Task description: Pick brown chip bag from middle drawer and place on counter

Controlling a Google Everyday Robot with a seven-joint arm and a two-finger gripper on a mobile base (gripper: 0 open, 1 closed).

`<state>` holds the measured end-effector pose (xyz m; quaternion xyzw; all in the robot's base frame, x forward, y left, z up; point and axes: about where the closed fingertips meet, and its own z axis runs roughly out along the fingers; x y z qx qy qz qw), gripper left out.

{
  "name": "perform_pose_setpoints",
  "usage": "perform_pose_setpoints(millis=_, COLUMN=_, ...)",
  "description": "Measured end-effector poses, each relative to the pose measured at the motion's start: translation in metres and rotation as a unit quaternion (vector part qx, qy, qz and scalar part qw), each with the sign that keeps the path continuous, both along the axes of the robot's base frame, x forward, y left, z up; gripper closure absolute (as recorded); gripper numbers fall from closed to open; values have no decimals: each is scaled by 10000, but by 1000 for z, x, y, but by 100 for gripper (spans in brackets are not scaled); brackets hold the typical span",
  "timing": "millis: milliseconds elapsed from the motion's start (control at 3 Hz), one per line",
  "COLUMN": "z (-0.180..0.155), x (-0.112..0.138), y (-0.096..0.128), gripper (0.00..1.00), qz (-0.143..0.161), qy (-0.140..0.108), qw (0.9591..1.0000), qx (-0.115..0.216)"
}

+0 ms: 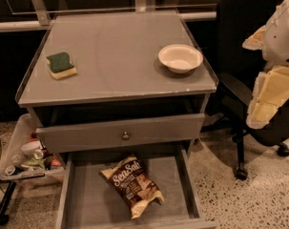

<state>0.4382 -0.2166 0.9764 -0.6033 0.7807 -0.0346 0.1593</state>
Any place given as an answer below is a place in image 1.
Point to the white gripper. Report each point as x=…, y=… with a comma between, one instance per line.
x=281, y=37

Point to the round metal drawer knob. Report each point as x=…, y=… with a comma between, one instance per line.
x=126, y=136

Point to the grey drawer cabinet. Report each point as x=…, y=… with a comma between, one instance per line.
x=119, y=75

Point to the open grey middle drawer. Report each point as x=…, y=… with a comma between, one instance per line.
x=89, y=201

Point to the metal railing bar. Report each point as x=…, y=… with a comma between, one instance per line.
x=35, y=26

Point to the brown SeaSalt chip bag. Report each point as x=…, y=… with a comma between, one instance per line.
x=131, y=182

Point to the white paper bowl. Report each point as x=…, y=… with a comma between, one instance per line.
x=179, y=58

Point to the grey top drawer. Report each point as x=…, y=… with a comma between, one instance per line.
x=89, y=136

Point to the metal can in bin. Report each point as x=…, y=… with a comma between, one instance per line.
x=38, y=154

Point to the green yellow sponge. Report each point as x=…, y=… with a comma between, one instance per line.
x=60, y=65

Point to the white cup in bin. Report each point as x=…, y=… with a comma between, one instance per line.
x=29, y=148

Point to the clear plastic bin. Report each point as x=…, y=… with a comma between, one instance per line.
x=14, y=157

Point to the black stand leg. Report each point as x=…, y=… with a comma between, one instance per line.
x=4, y=218

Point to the black office chair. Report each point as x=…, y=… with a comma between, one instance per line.
x=237, y=69

